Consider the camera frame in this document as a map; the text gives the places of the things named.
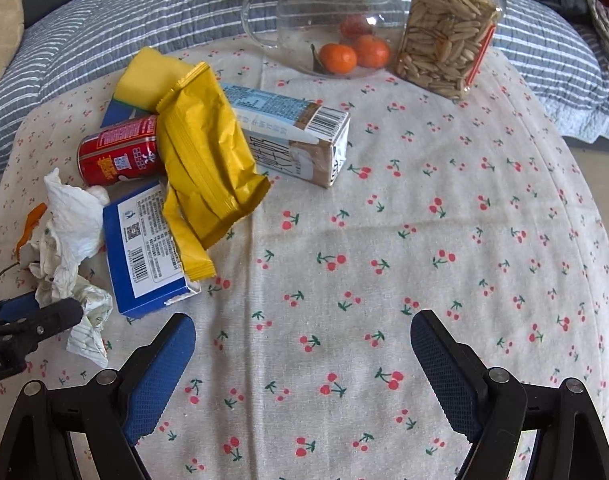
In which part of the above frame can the blue striped quilt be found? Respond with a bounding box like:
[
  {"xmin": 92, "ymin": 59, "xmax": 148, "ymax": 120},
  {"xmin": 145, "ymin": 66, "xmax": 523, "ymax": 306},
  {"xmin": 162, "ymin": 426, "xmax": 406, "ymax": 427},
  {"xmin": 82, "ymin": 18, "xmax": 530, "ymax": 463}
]
[{"xmin": 0, "ymin": 0, "xmax": 609, "ymax": 211}]

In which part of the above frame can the blue and white milk carton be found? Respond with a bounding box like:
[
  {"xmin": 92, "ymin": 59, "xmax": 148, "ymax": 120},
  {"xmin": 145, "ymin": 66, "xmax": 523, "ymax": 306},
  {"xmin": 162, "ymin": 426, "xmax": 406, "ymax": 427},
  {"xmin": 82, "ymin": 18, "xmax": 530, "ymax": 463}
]
[{"xmin": 220, "ymin": 83, "xmax": 351, "ymax": 189}]

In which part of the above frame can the cherry print tablecloth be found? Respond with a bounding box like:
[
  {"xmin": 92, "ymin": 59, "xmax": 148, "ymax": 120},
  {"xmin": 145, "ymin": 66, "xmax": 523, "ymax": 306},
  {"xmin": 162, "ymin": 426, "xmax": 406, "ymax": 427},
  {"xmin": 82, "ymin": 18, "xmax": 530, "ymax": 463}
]
[{"xmin": 0, "ymin": 42, "xmax": 609, "ymax": 480}]

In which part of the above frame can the blue and white cardboard box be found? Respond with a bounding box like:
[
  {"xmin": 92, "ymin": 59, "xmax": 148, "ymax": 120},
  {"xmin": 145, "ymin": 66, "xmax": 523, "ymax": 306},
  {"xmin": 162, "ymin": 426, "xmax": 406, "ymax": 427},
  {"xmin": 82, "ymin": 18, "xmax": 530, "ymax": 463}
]
[{"xmin": 103, "ymin": 178, "xmax": 202, "ymax": 320}]

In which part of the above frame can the clear jar of seeds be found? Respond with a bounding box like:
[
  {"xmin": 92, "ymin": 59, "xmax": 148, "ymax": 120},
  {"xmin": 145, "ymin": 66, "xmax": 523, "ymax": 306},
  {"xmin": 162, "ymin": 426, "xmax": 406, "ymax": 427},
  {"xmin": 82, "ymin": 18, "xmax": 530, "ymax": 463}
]
[{"xmin": 395, "ymin": 0, "xmax": 514, "ymax": 101}]

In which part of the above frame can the crumpled white tissue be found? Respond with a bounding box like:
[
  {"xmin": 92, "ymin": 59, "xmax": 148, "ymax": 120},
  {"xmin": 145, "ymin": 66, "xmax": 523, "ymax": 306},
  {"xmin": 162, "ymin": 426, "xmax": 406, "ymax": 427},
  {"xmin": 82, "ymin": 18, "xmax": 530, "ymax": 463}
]
[{"xmin": 43, "ymin": 167, "xmax": 110, "ymax": 286}]

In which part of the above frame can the orange tangerine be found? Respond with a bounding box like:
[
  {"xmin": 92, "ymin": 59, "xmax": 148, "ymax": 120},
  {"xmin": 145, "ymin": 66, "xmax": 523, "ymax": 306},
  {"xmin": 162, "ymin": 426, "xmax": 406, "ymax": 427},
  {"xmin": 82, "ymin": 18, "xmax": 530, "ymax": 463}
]
[
  {"xmin": 339, "ymin": 15, "xmax": 373, "ymax": 41},
  {"xmin": 355, "ymin": 35, "xmax": 391, "ymax": 68},
  {"xmin": 319, "ymin": 42, "xmax": 359, "ymax": 77}
]

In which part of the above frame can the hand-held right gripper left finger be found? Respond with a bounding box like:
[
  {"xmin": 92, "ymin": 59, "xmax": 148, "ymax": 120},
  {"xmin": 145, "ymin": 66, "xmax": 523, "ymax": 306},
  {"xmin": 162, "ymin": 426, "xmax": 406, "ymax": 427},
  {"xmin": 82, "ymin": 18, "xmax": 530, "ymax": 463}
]
[{"xmin": 0, "ymin": 312, "xmax": 196, "ymax": 480}]

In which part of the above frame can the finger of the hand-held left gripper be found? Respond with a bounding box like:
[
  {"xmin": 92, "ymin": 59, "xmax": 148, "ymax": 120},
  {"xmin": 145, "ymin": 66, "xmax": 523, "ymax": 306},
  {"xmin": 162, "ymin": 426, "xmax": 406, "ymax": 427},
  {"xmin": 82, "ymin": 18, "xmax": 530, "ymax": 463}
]
[
  {"xmin": 0, "ymin": 298, "xmax": 84, "ymax": 357},
  {"xmin": 0, "ymin": 294, "xmax": 40, "ymax": 328}
]

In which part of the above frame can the glass teapot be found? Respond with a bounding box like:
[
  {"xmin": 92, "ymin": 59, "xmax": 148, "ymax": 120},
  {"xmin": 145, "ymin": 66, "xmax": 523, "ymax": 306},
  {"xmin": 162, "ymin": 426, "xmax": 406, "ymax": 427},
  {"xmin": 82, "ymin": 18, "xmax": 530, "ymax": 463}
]
[{"xmin": 241, "ymin": 0, "xmax": 410, "ymax": 80}]

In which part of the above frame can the red drink can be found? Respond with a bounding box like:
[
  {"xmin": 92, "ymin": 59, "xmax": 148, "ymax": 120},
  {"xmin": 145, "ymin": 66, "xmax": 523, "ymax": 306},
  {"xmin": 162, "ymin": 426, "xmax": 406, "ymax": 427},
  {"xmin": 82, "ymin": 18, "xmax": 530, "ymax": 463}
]
[{"xmin": 77, "ymin": 114, "xmax": 162, "ymax": 187}]

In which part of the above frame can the yellow snack packet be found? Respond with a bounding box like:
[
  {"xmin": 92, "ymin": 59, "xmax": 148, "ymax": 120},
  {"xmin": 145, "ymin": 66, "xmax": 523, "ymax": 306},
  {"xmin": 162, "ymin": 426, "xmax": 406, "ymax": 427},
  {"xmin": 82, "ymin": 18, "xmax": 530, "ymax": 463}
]
[{"xmin": 156, "ymin": 61, "xmax": 272, "ymax": 281}]

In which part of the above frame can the yellow and green sponge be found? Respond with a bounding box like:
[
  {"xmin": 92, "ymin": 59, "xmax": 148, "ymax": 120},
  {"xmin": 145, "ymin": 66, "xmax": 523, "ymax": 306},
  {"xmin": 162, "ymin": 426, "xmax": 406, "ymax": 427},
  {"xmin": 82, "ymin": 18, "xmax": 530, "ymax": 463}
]
[{"xmin": 102, "ymin": 47, "xmax": 195, "ymax": 128}]

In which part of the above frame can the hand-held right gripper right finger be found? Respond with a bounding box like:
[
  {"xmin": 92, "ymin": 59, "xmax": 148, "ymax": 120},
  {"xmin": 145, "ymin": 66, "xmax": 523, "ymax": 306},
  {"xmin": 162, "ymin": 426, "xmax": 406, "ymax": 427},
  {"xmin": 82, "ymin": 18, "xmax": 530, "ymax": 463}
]
[{"xmin": 409, "ymin": 309, "xmax": 609, "ymax": 480}]

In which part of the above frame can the orange peel piece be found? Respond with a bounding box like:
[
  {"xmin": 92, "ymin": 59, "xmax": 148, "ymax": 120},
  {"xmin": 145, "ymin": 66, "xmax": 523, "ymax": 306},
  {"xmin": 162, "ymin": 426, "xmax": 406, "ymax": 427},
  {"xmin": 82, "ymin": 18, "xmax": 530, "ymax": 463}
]
[{"xmin": 15, "ymin": 203, "xmax": 49, "ymax": 261}]

